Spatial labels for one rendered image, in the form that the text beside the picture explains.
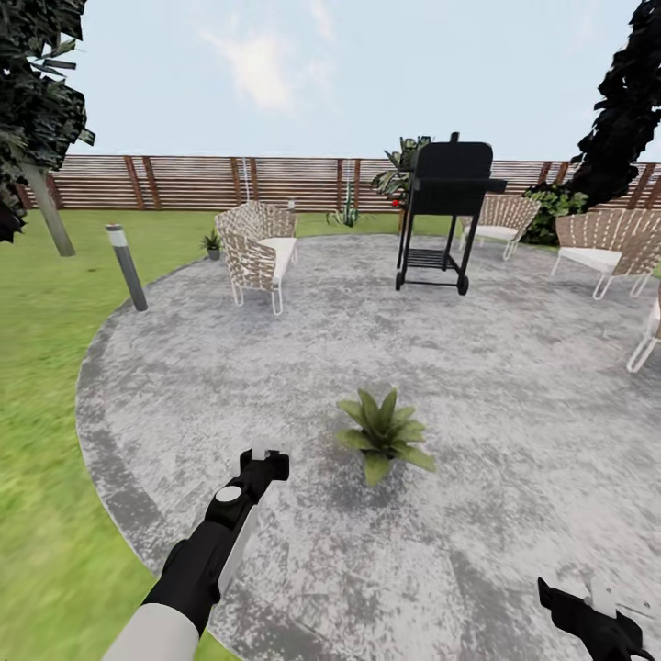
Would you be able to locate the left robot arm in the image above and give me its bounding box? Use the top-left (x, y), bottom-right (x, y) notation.
top-left (100, 437), bottom-right (297, 661)

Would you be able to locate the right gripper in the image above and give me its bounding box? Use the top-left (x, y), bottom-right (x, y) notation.
top-left (537, 577), bottom-right (642, 654)

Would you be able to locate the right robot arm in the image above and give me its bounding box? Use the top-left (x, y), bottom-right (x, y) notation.
top-left (537, 576), bottom-right (661, 661)

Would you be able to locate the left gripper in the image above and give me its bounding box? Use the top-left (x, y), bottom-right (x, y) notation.
top-left (240, 451), bottom-right (289, 488)

